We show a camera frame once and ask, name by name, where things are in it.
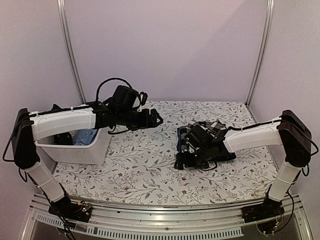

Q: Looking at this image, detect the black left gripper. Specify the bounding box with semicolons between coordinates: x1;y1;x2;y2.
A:
116;108;163;132

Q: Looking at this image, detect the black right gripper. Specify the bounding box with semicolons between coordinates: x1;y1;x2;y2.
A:
174;145;211;170

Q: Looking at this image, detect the blue plaid shirt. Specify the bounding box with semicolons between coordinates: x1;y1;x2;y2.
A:
176;124;236;167

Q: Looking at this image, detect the black white checkered shirt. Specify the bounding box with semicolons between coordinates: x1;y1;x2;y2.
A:
177;120;229;157

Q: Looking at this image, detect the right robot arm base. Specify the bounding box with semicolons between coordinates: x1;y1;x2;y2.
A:
241;197;285;235

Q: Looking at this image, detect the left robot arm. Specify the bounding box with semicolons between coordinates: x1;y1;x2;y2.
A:
7;80;163;217

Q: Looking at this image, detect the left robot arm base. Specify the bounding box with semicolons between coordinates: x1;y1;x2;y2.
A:
48;193;93;223

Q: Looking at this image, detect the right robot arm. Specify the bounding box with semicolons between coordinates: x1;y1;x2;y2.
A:
174;110;320;218

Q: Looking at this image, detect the floral patterned table cloth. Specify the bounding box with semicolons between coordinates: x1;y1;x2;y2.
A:
53;101;277;206

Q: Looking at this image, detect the white plastic bin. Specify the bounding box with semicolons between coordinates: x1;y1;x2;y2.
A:
35;127;111;165

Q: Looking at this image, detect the light blue shirt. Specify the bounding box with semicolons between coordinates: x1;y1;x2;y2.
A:
72;129;98;146

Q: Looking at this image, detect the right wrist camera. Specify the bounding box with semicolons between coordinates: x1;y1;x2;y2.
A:
180;138;195;153

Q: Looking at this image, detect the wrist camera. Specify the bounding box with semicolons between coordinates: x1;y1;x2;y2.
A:
139;91;148;107
180;138;195;153

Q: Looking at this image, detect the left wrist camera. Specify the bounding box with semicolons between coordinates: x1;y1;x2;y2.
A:
139;91;148;107

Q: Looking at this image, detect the left aluminium corner post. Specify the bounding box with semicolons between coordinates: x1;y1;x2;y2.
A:
56;0;86;104

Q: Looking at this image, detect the aluminium corner post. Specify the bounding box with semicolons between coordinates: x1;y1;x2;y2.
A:
245;0;275;108
56;0;86;104

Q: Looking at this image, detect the right aluminium corner post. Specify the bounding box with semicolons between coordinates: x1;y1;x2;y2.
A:
245;0;275;108

